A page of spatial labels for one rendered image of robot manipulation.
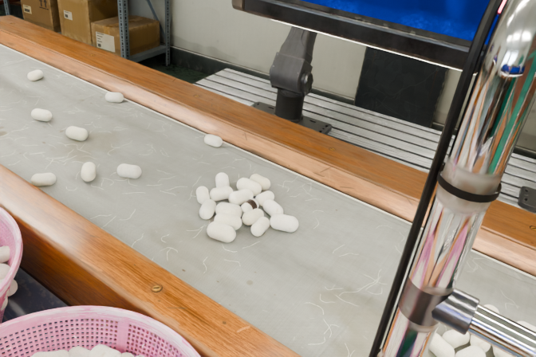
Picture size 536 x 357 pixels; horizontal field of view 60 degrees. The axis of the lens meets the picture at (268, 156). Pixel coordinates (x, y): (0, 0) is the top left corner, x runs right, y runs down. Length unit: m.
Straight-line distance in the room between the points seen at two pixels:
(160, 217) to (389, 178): 0.35
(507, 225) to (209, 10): 2.60
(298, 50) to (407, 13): 0.66
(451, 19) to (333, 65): 2.42
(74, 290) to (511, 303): 0.51
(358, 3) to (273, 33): 2.51
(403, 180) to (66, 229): 0.48
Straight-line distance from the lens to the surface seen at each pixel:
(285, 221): 0.61
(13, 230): 0.60
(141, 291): 0.51
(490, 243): 0.69
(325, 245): 0.61
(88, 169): 0.71
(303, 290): 0.55
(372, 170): 0.75
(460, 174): 0.21
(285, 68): 0.98
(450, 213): 0.22
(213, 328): 0.47
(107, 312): 0.49
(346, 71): 2.72
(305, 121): 1.06
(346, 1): 0.36
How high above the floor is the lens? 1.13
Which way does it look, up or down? 30 degrees down
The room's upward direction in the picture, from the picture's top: 7 degrees clockwise
